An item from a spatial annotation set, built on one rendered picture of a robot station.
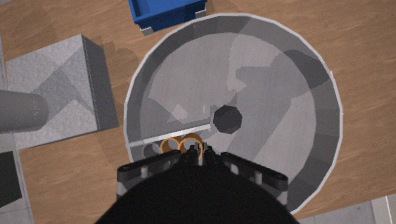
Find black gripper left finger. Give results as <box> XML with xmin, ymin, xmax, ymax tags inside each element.
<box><xmin>116</xmin><ymin>142</ymin><xmax>199</xmax><ymax>201</ymax></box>

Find bronze bushing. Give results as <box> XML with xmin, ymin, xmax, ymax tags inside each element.
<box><xmin>177</xmin><ymin>133</ymin><xmax>203</xmax><ymax>159</ymax></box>
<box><xmin>160</xmin><ymin>135</ymin><xmax>183</xmax><ymax>153</ymax></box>

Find grey round turntable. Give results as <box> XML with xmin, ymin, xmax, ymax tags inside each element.
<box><xmin>123</xmin><ymin>13</ymin><xmax>343</xmax><ymax>215</ymax></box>

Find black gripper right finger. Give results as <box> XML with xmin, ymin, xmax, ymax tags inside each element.
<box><xmin>202</xmin><ymin>142</ymin><xmax>288</xmax><ymax>208</ymax></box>

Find blue open crate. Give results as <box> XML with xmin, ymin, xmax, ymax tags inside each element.
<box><xmin>128</xmin><ymin>0</ymin><xmax>207</xmax><ymax>36</ymax></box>

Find grey metal ring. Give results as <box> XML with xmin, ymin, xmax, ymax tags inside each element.
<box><xmin>164</xmin><ymin>162</ymin><xmax>170</xmax><ymax>170</ymax></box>
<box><xmin>142</xmin><ymin>139</ymin><xmax>164</xmax><ymax>158</ymax></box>

